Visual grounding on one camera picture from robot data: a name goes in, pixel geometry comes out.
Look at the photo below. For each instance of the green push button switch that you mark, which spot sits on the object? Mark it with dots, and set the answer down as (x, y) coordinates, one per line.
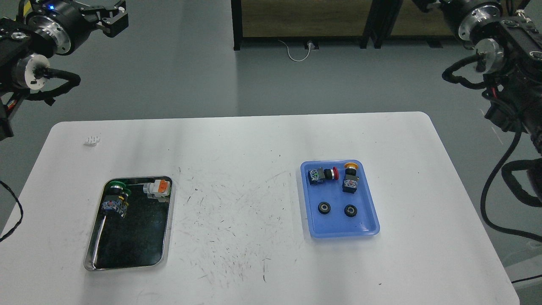
(114, 201)

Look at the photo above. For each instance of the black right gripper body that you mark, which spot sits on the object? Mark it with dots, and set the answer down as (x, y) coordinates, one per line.
(462, 16)

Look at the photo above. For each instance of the orange white connector block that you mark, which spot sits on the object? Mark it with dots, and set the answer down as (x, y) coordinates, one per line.
(159, 190)

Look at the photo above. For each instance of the small white plastic clip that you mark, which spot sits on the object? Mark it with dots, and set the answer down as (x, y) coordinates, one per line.
(92, 141)

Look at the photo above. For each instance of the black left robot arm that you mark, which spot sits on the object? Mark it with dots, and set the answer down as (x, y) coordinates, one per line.
(25, 70)

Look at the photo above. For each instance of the red push button switch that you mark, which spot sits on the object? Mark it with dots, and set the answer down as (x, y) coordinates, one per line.
(319, 175)

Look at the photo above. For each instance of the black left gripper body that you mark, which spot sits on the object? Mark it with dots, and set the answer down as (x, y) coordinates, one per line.
(69, 23)

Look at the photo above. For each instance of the wooden cabinet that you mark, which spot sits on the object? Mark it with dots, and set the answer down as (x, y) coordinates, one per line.
(398, 18)
(302, 20)

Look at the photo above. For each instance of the right wooden cabinet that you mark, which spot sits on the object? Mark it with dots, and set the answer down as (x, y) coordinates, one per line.
(398, 18)

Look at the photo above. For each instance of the black gear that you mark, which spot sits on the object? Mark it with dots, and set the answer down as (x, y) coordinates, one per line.
(350, 210)
(324, 208)

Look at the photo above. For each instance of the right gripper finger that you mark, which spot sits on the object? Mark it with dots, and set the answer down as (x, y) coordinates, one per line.
(427, 5)

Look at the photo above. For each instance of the stainless steel tray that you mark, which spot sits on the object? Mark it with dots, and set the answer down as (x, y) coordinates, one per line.
(140, 240)

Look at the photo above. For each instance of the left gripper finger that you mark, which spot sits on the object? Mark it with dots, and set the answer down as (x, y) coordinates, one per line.
(111, 20)

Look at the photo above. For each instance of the left wooden cabinet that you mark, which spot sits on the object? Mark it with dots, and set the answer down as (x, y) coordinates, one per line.
(302, 20)

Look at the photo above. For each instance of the blue plastic tray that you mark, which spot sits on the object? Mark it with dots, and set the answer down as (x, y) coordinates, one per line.
(336, 224)

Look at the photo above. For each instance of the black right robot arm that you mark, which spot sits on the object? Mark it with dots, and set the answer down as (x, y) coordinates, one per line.
(507, 67)

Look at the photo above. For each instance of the yellow push button switch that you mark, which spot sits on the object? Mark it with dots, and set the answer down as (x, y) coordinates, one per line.
(351, 178)

